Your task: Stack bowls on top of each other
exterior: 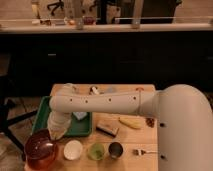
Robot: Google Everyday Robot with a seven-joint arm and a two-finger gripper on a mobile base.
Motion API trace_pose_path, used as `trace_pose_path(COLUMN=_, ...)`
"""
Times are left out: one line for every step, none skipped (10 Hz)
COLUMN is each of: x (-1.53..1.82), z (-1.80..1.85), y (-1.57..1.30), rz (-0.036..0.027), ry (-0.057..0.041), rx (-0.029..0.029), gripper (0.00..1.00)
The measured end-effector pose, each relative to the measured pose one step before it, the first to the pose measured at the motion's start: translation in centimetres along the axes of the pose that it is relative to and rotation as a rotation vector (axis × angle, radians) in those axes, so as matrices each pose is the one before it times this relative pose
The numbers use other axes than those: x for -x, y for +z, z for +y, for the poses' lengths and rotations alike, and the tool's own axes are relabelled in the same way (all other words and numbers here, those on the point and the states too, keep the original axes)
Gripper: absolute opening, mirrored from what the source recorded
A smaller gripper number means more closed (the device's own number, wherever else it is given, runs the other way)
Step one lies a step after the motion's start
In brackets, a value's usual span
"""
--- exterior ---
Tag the silver fork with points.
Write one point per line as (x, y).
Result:
(140, 152)

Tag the green small bowl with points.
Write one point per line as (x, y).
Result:
(96, 151)

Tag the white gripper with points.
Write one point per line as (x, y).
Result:
(58, 124)

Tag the black office chair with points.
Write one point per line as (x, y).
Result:
(5, 122)

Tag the green plastic tray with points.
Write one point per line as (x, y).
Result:
(78, 128)

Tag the dark rectangular block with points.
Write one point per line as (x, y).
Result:
(108, 129)

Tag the red translucent bowl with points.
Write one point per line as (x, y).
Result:
(40, 150)

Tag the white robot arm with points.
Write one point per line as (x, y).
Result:
(185, 121)

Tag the small brown object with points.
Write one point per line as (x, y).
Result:
(150, 122)

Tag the long white counter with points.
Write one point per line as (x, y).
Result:
(37, 26)

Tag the white small bowl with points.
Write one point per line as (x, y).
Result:
(73, 150)

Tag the small bottle on table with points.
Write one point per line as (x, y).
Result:
(94, 90)

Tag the red small item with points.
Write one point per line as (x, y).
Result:
(139, 89)

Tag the dark metal cup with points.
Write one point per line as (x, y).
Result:
(115, 150)

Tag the yellow banana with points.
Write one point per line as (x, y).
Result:
(134, 124)

